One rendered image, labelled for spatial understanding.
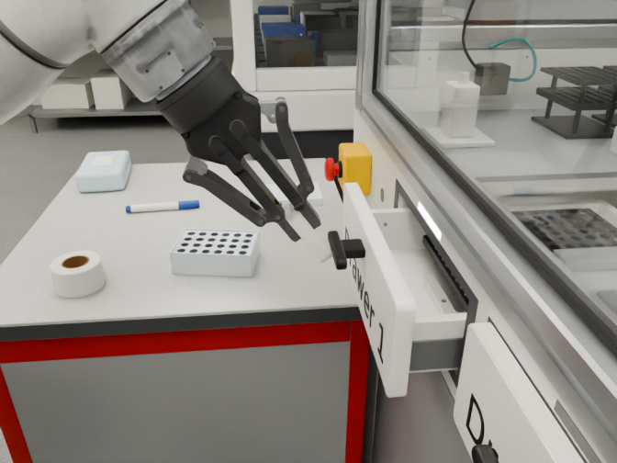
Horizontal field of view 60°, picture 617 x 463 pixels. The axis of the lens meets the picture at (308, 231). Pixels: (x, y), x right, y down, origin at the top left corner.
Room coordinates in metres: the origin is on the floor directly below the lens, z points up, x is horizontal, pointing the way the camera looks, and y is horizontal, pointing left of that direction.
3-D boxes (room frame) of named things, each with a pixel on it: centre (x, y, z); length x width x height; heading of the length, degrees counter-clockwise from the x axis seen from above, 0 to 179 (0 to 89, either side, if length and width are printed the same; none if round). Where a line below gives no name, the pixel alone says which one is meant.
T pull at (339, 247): (0.52, -0.04, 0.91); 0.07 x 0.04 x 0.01; 6
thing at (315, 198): (1.00, 0.04, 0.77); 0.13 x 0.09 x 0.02; 96
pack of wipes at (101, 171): (1.10, 0.44, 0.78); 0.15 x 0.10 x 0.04; 11
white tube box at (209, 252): (0.74, 0.15, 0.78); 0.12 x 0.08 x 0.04; 86
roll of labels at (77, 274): (0.67, 0.34, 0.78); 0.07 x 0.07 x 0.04
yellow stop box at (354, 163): (0.86, -0.07, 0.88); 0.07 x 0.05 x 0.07; 6
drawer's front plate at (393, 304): (0.53, -0.07, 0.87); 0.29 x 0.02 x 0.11; 6
